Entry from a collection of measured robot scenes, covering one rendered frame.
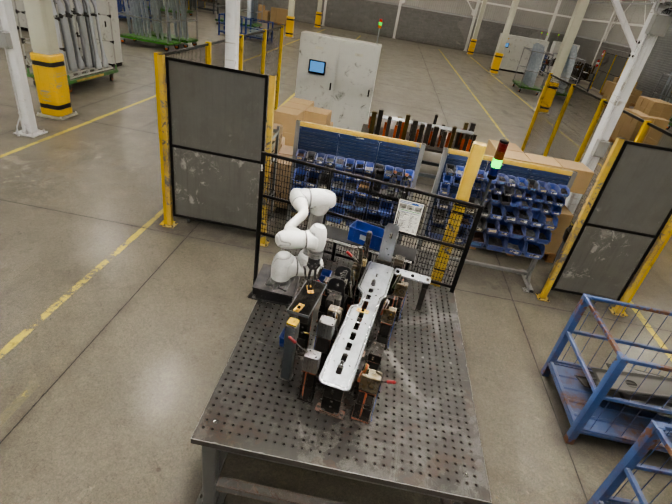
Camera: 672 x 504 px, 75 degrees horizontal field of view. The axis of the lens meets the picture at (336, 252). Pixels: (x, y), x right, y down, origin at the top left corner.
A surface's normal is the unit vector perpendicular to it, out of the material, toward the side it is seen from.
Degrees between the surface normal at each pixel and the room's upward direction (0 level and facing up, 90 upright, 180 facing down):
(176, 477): 0
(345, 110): 90
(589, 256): 90
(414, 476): 0
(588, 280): 89
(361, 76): 90
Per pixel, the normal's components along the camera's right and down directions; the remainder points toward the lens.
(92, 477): 0.15, -0.84
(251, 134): -0.12, 0.51
